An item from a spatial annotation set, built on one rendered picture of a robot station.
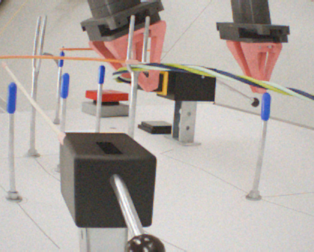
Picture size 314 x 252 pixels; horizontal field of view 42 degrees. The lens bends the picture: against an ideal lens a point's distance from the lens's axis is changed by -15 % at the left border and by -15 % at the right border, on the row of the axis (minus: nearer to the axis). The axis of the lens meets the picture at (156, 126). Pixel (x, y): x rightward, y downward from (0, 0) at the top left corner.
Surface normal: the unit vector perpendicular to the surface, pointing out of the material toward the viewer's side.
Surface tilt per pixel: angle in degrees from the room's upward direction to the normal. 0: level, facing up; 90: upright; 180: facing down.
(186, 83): 82
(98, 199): 75
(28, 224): 54
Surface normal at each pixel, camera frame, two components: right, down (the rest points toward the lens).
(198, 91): 0.47, 0.19
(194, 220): 0.07, -0.98
